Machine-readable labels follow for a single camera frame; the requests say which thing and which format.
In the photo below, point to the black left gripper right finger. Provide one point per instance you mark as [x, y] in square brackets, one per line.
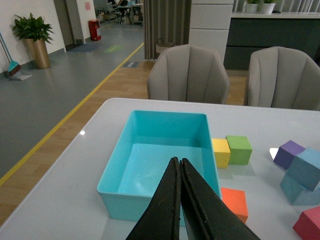
[205, 214]

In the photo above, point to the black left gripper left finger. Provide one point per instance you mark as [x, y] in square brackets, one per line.
[161, 219]

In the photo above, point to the blue foam cube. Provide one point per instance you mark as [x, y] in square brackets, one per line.
[297, 194]
[305, 169]

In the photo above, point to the orange cube beside bin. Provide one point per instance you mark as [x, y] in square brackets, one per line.
[236, 201]

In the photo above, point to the yellow foam cube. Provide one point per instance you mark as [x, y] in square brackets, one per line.
[221, 152]

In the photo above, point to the green foam cube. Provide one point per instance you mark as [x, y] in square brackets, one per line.
[240, 149]

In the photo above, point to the teal plastic bin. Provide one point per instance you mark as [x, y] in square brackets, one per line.
[142, 153]

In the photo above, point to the red foam cube near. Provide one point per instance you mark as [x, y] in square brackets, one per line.
[308, 224]

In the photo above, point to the purple foam cube far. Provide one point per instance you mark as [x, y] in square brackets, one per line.
[286, 154]

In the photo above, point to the grey chair left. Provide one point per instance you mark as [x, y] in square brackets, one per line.
[188, 73]

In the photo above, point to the grey chair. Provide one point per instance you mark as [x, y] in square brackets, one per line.
[281, 77]
[188, 73]

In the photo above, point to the grey chair right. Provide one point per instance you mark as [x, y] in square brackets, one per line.
[281, 77]

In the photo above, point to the dark woven basket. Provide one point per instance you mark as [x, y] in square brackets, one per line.
[161, 45]

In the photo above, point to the dark grey counter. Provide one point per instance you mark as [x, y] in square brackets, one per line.
[250, 32]

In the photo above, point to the white drawer cabinet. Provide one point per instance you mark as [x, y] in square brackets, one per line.
[210, 23]

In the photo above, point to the grey curtain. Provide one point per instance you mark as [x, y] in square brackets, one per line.
[168, 20]

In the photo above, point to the red trash can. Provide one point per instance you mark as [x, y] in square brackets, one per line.
[94, 29]

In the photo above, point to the teal broom and dustpan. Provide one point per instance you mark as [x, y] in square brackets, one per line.
[14, 69]

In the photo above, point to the white potted plant pot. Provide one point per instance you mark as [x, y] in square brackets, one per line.
[267, 6]

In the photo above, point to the potted plant gold pot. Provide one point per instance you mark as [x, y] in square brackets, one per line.
[36, 34]

